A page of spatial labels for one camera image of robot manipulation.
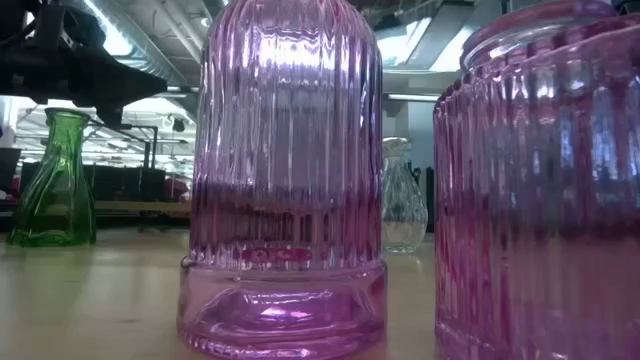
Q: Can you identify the red background box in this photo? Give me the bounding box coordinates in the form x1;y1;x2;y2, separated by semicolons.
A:
163;175;193;203

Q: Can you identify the green twisted glass vase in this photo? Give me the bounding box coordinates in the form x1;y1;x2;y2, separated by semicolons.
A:
5;106;98;248

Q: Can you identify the black background monitor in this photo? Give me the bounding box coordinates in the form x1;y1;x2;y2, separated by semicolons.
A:
0;147;22;194

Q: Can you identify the black workbench row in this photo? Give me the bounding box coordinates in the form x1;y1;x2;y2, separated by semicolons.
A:
19;160;167;202

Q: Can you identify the pink ribbed wide-mouth vase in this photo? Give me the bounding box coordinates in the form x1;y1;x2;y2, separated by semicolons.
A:
433;0;640;360

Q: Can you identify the clear ribbed bulbous vase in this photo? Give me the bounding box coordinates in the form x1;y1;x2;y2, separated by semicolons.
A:
381;136;430;255

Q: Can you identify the pink ribbed bottle vase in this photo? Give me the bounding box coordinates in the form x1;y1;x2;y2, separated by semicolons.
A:
176;0;389;360

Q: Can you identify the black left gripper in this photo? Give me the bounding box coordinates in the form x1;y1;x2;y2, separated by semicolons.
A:
0;0;169;132

